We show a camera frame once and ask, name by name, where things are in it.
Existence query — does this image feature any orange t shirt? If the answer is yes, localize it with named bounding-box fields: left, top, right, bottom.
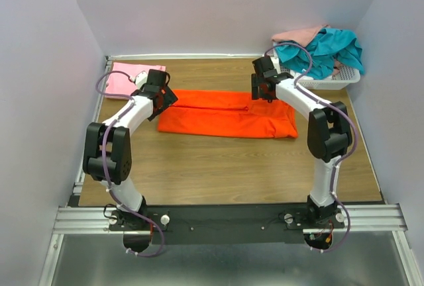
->
left=157, top=89, right=298, bottom=138

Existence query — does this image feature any dusty pink t shirt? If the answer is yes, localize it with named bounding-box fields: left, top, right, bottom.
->
left=271, top=24, right=329, bottom=47

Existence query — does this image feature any aluminium frame rail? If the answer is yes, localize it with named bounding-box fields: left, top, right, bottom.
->
left=38, top=54, right=415, bottom=286

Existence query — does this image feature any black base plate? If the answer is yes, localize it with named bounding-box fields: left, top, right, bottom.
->
left=109, top=202, right=345, bottom=246

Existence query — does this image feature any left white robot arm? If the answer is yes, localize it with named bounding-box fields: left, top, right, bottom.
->
left=82, top=70, right=178, bottom=230

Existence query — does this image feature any folded pink t shirt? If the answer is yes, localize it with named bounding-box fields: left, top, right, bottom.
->
left=105, top=62, right=166, bottom=99

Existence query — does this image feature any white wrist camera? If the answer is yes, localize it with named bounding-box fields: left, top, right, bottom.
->
left=270, top=56, right=281, bottom=73
left=132, top=71, right=148, bottom=89

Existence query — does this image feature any teal t shirt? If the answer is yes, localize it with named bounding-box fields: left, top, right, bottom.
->
left=273, top=27, right=365, bottom=80

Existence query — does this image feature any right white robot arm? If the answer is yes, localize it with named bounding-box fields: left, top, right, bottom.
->
left=251, top=56, right=352, bottom=228

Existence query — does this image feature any white plastic basket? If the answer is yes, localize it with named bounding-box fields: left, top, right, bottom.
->
left=271, top=52, right=361, bottom=90

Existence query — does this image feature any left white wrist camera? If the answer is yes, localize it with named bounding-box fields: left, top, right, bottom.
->
left=132, top=71, right=148, bottom=89

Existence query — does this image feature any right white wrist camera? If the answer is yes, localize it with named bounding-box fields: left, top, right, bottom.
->
left=270, top=56, right=281, bottom=73

